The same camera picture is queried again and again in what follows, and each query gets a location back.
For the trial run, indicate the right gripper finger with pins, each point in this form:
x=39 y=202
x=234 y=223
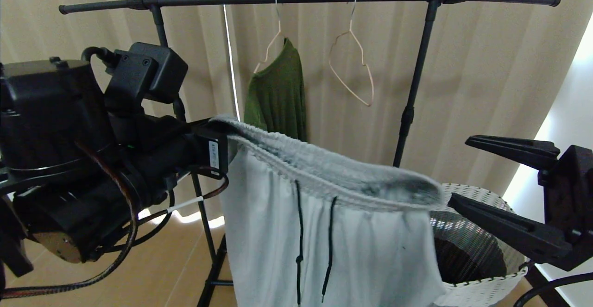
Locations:
x=523 y=152
x=519 y=230

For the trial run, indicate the green shirt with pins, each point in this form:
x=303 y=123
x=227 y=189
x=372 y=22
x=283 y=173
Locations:
x=278 y=94

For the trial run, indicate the beige curtain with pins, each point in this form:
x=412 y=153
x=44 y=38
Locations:
x=486 y=66

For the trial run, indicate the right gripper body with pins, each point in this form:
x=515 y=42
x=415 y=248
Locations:
x=574 y=196

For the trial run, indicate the pale grey shorts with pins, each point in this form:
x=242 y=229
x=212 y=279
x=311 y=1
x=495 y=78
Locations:
x=361 y=242

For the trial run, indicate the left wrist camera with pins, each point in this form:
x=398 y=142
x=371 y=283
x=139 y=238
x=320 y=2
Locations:
x=143 y=73

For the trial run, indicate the pink clothes hanger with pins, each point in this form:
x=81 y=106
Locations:
x=350 y=29
x=278 y=29

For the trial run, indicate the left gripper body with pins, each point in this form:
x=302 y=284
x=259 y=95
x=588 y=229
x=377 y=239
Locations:
x=176 y=154

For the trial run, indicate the white laundry basket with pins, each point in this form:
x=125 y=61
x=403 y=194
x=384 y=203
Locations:
x=482 y=288

